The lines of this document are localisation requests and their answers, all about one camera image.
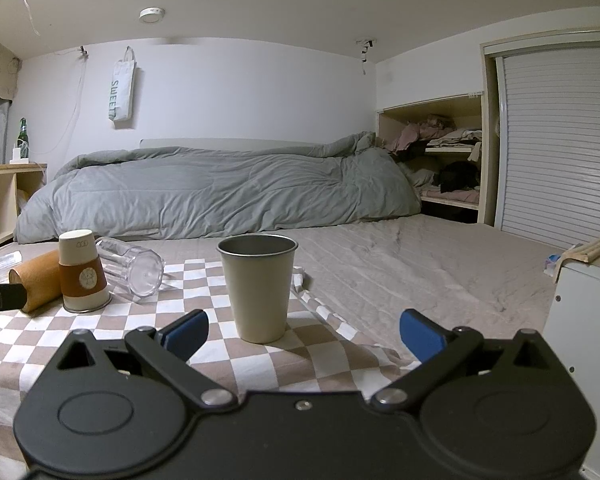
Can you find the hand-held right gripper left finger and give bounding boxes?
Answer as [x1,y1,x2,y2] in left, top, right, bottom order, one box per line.
[55,309,238,408]

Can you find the white hanging bag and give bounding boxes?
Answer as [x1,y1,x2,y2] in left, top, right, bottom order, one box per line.
[108,46,139,129]

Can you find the stainless steel cup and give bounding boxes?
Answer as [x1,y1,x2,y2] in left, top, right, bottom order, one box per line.
[216,234,299,344]

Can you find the clear plastic cup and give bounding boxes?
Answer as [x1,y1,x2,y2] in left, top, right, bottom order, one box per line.
[95,236,166,304]

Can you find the cardboard pieces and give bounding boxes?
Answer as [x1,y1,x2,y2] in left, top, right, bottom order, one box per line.
[561,231,600,274]

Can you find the pink clothes pile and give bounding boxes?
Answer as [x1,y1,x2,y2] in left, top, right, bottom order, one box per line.
[384,115,457,157]

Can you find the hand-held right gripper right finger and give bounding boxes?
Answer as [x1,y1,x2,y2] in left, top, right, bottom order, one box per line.
[370,309,554,408]

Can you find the beige folded clothes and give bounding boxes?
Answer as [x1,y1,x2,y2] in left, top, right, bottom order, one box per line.
[429,128,484,149]

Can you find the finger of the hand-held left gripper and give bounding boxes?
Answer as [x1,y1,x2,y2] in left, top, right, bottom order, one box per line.
[0,282,26,331]

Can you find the brown white checkered cloth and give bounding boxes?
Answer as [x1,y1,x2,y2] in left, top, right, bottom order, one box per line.
[0,259,421,480]

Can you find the wooden wall shelf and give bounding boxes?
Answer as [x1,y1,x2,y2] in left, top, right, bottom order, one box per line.
[376,93,486,224]

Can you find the brown paper cup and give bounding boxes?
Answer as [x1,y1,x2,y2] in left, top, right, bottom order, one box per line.
[8,251,64,315]

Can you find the black ceiling cable fixture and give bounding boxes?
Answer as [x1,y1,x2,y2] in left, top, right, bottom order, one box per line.
[355,38,376,76]

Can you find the white cup with brown sleeve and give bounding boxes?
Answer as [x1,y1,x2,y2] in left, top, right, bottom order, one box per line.
[58,229,113,314]

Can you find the white shutter wardrobe door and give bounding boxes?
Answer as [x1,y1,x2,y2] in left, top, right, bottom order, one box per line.
[494,35,600,257]

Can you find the white wall cable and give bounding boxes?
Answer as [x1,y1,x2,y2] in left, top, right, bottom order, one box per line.
[35,46,89,157]

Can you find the clear plastic container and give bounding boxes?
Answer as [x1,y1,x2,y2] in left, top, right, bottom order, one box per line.
[0,252,24,284]

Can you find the wooden side desk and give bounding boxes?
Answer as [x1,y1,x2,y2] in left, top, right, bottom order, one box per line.
[0,162,49,257]

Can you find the white cabinet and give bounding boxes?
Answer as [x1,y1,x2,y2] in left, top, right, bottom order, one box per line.
[542,254,600,480]

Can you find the black clothes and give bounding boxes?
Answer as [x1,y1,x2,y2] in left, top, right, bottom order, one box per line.
[439,159,481,194]

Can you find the grey duvet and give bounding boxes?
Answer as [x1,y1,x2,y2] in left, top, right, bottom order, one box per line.
[13,131,422,244]

